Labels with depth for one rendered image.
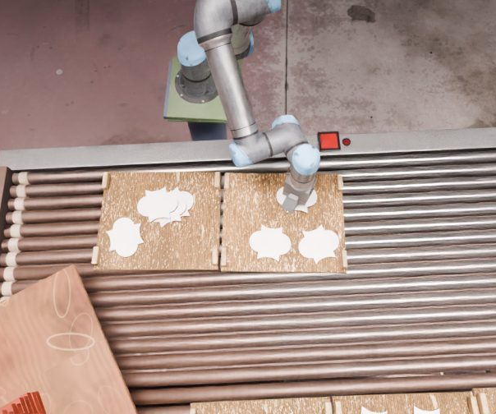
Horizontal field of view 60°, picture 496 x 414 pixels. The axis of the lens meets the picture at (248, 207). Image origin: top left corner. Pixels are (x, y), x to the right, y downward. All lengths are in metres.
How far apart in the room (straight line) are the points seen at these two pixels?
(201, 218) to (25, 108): 1.89
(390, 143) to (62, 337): 1.26
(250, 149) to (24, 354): 0.86
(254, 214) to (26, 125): 1.93
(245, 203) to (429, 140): 0.72
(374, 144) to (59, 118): 2.01
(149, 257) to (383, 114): 1.87
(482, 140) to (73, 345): 1.54
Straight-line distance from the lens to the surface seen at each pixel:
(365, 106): 2.86
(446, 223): 1.61
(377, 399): 1.43
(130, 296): 1.47
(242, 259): 1.42
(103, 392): 1.35
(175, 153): 1.61
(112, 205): 1.55
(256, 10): 1.22
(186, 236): 1.46
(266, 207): 1.47
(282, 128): 1.25
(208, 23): 1.18
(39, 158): 1.75
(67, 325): 1.39
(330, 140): 1.61
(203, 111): 1.70
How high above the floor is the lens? 2.32
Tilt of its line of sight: 70 degrees down
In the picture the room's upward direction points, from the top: 2 degrees counter-clockwise
